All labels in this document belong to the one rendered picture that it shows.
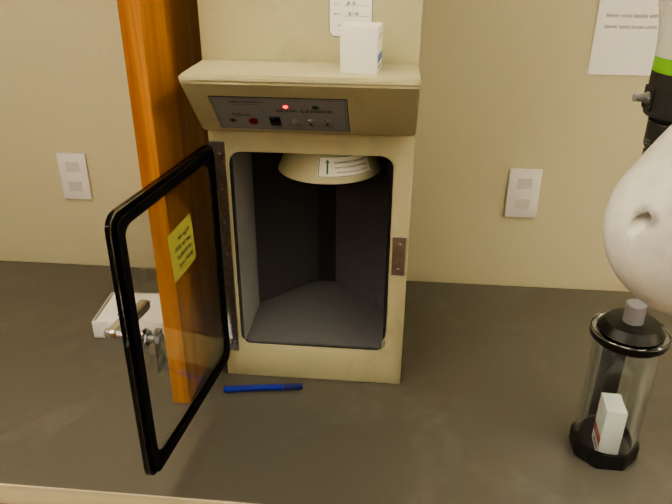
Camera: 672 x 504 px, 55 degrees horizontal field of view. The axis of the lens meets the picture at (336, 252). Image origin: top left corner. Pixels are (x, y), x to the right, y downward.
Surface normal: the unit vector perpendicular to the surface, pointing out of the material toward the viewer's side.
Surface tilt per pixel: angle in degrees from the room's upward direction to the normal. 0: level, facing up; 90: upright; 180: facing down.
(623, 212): 76
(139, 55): 90
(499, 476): 0
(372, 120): 135
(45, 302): 0
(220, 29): 90
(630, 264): 103
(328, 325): 0
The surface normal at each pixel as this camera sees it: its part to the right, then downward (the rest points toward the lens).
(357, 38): -0.18, 0.44
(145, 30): 1.00, 0.04
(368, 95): -0.07, 0.95
